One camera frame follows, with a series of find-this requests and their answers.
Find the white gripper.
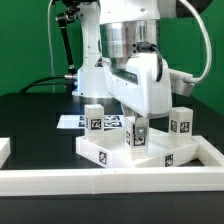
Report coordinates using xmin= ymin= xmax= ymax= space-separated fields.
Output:
xmin=103 ymin=53 xmax=172 ymax=137

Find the white square tabletop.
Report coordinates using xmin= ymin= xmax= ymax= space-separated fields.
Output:
xmin=76 ymin=128 xmax=199 ymax=168

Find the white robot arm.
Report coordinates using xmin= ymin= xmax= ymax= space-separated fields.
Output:
xmin=56 ymin=0 xmax=212 ymax=119

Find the white marker tag sheet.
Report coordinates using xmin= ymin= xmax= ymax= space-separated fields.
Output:
xmin=57 ymin=115 xmax=125 ymax=130

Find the white U-shaped obstacle fence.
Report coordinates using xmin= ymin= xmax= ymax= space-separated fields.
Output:
xmin=0 ymin=138 xmax=224 ymax=196

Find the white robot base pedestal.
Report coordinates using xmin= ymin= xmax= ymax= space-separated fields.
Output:
xmin=72 ymin=3 xmax=112 ymax=103

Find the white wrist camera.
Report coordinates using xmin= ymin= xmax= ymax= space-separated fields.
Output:
xmin=169 ymin=69 xmax=194 ymax=97

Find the black cable bundle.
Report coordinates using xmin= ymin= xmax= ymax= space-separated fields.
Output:
xmin=18 ymin=6 xmax=80 ymax=94

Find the grey thin cable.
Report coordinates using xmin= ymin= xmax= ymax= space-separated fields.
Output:
xmin=47 ymin=0 xmax=56 ymax=94

